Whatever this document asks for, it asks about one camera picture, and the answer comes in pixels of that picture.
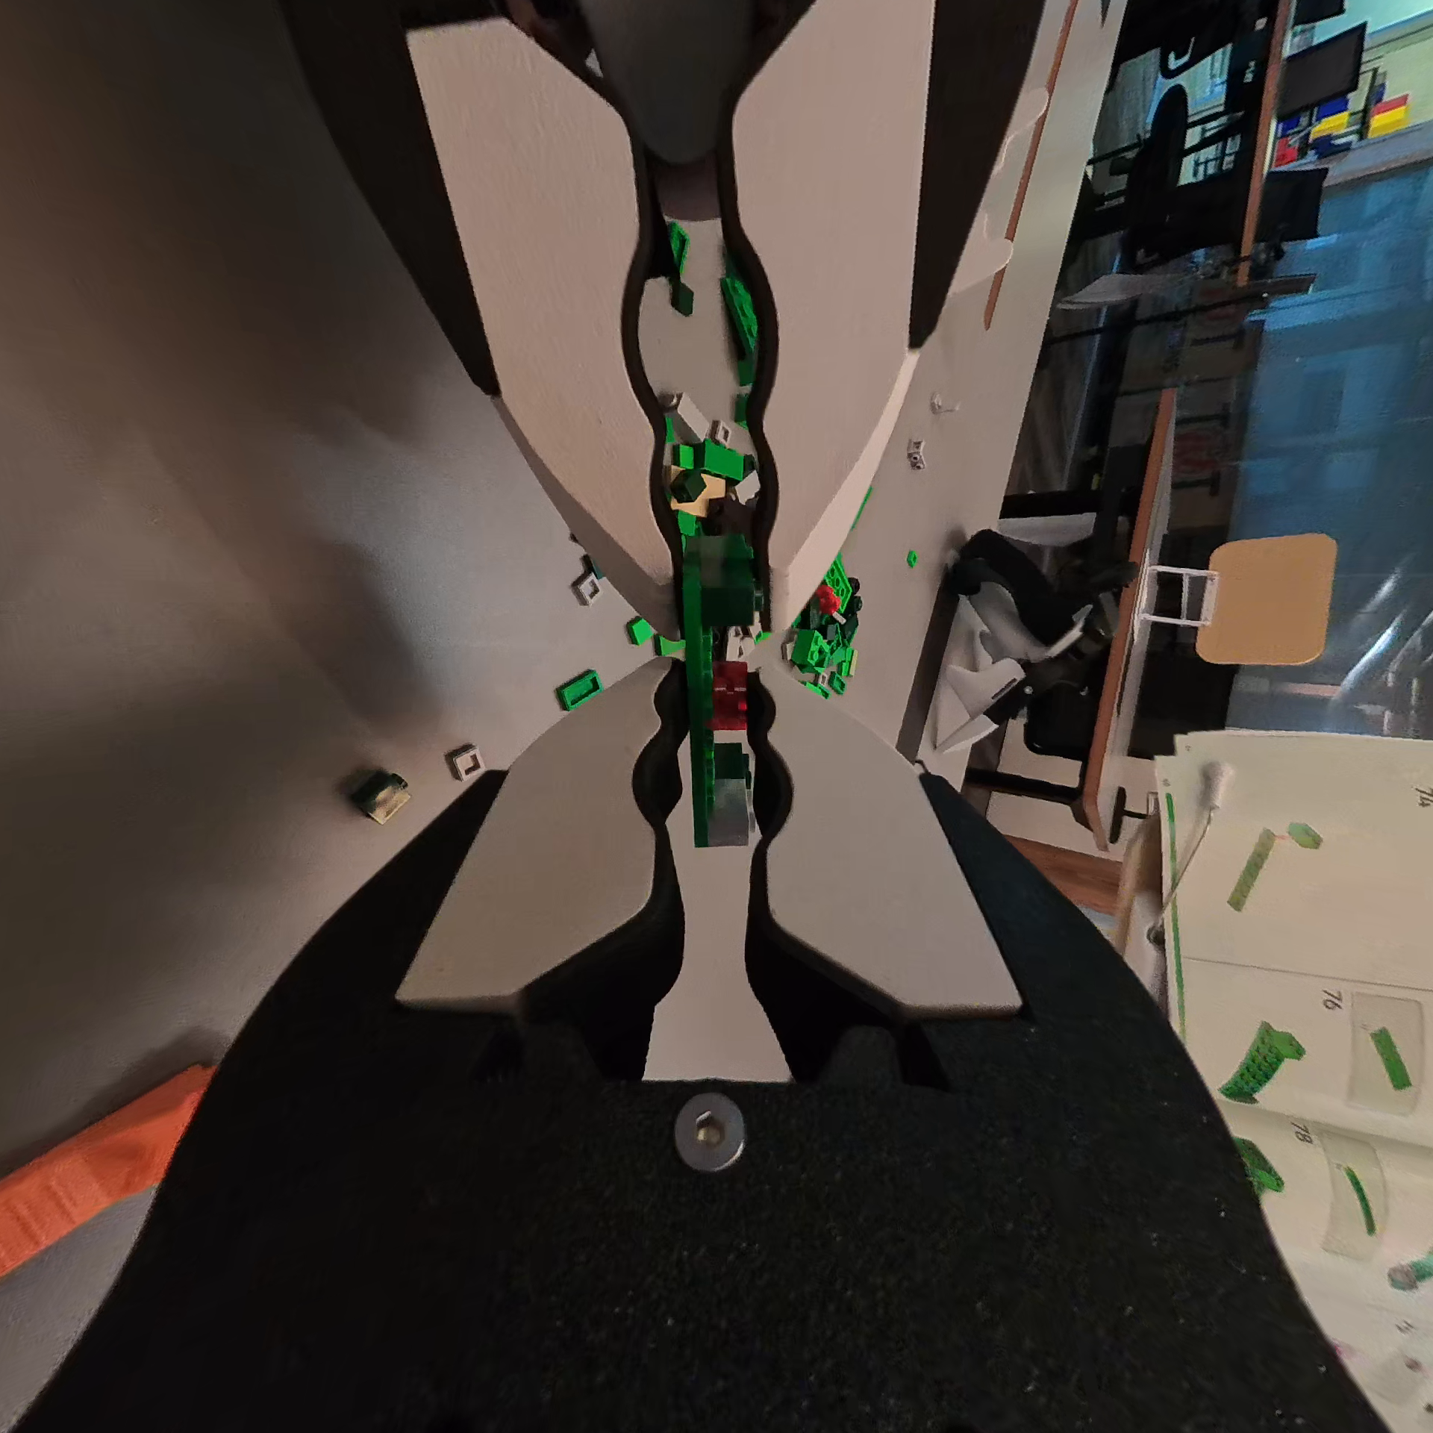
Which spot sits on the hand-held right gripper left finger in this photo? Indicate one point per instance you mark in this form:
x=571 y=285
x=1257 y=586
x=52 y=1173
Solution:
x=549 y=873

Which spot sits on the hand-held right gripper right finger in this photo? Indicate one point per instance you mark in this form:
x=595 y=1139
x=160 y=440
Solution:
x=885 y=883

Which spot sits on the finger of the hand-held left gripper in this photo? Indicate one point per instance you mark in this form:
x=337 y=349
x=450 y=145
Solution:
x=840 y=279
x=549 y=279

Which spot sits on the green lego assembly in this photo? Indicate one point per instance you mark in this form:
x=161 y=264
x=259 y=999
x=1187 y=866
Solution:
x=704 y=672

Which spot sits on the lego instruction booklet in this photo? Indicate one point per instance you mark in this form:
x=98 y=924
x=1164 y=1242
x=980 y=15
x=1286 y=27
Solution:
x=1287 y=952

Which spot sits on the green lego tile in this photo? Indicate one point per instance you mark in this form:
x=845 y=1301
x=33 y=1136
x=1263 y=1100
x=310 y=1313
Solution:
x=579 y=689

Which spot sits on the dark green cream lego piece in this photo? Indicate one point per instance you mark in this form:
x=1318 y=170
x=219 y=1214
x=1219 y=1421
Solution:
x=380 y=796

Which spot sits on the pile of lego pieces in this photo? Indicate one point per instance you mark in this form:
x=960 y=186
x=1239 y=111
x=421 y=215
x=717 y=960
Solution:
x=823 y=648

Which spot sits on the black and white device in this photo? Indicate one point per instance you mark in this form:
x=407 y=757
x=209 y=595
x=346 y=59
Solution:
x=985 y=699

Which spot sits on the wood-edged desk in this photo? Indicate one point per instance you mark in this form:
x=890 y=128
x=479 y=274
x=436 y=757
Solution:
x=1120 y=726

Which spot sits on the black office chair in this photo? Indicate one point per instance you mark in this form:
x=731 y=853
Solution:
x=1159 y=167

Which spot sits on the tan board book stand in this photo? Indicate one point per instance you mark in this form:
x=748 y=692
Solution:
x=1265 y=598

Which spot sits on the black monitor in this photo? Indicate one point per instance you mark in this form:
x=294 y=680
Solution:
x=1321 y=66

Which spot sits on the coloured storage bins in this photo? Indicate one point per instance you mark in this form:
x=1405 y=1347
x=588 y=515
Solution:
x=1355 y=128

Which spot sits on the orange brick separator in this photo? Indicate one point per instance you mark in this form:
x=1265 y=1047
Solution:
x=79 y=1175

